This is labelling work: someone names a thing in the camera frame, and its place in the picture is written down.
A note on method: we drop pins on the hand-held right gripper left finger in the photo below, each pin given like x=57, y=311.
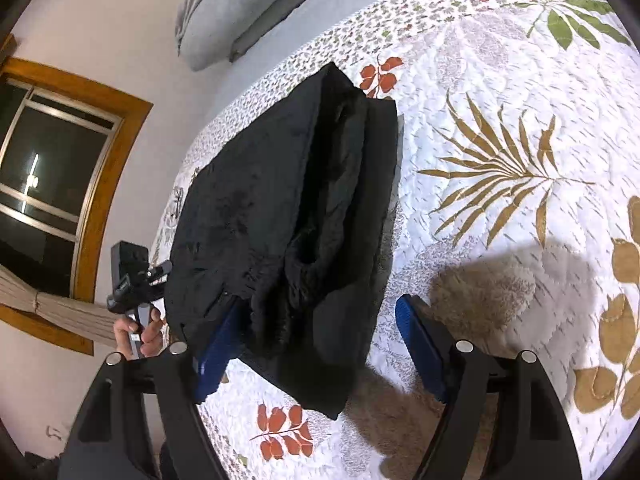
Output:
x=220, y=355

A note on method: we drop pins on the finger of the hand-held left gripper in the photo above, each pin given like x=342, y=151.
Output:
x=162, y=268

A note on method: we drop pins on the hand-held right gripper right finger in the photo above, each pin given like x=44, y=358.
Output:
x=420, y=345

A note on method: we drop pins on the black pants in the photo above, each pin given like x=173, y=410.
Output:
x=250, y=200

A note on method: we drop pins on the person's left hand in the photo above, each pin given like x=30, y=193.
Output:
x=152, y=340

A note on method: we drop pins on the beige curtain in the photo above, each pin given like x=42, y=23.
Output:
x=60, y=310

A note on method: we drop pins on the wooden framed window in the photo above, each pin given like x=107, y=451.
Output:
x=50, y=160

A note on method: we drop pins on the floral quilted bed cover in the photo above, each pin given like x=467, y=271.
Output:
x=500, y=85

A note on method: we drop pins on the grey bed sheet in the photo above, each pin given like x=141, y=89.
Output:
x=325, y=25

